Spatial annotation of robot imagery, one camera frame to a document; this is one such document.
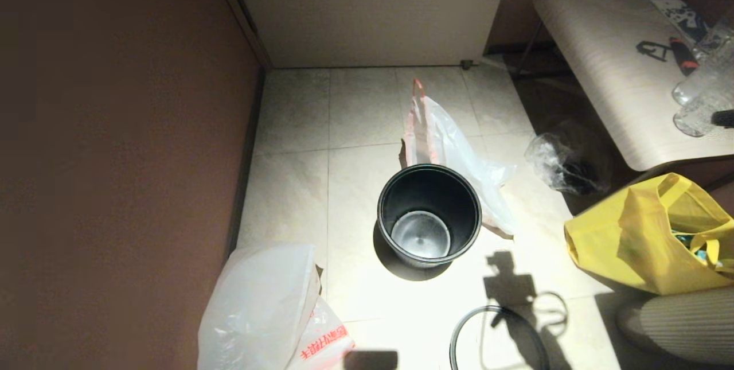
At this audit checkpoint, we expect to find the used red-printed trash bag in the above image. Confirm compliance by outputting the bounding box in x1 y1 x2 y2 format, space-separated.
400 77 517 240

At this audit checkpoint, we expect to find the black bin rim ring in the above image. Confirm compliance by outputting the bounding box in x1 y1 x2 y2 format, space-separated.
449 305 550 370

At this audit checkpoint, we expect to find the yellow shopping bag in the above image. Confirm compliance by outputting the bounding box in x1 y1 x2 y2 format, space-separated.
565 172 734 296

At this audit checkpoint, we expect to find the crumpled clear plastic bag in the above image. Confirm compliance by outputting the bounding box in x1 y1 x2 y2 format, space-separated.
525 132 608 196

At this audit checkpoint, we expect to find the black round trash bin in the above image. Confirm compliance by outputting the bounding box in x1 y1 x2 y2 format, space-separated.
377 163 482 269

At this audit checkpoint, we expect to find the new white plastic bag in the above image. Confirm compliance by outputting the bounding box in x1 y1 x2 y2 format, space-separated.
198 243 356 370

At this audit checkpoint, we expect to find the clear plastic bottle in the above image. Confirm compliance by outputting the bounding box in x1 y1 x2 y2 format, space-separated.
697 14 734 61
674 89 734 138
672 43 734 107

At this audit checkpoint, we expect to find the red black hand tool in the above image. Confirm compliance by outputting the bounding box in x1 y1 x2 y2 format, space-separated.
670 36 700 75

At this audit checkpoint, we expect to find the black clip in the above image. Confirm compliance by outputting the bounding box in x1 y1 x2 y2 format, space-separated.
637 41 669 63

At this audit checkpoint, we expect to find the blue white printed paper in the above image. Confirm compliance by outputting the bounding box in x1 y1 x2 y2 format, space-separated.
653 0 715 44

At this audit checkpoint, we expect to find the beige wood-grain table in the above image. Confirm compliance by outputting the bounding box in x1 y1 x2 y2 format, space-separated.
533 0 734 173

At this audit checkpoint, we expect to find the black metal table leg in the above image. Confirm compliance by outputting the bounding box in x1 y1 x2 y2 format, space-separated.
512 19 546 79

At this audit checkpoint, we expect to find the beige ribbed cushion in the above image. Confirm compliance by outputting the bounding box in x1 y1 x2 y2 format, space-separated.
616 290 734 366

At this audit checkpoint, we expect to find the white cabinet panel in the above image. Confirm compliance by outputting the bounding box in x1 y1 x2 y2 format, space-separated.
224 0 514 68

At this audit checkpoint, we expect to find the dark robot chest edge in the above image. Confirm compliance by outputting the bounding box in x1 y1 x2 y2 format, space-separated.
343 350 398 370

